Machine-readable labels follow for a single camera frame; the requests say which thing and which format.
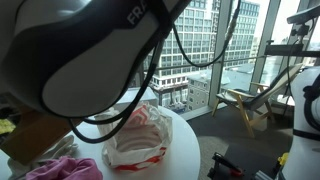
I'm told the white rectangular box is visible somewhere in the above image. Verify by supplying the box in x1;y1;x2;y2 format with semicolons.
113;87;158;111

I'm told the black red floor tool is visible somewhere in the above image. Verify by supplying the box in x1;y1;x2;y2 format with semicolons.
207;152;245;180

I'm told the grey window post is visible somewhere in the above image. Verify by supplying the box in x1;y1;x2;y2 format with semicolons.
249;0;282;96
208;0;234;108

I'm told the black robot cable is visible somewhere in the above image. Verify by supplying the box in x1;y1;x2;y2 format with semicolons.
68;0;242;144

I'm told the grey camera on stand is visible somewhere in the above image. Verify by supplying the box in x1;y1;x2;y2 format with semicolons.
286;3;320;26

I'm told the black stand crossbar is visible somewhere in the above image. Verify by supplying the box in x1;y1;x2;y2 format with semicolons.
264;43;320;58

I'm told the dark window handrail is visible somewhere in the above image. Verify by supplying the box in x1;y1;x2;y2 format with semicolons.
156;54;268;73

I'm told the grey window base frame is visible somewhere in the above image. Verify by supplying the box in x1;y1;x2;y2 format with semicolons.
179;104;214;121

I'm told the pink cloth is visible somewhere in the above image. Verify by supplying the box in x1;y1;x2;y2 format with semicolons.
25;155;104;180

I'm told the wooden lounge chair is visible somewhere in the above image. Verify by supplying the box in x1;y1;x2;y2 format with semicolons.
211;62;305;139

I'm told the small yellow object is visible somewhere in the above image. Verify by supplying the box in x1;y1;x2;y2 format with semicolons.
277;152;291;167

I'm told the white red plastic bag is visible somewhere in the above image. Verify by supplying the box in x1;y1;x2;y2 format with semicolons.
94;102;174;172

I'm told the beige wrist camera box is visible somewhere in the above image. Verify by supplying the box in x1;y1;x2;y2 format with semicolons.
0;108;84;166

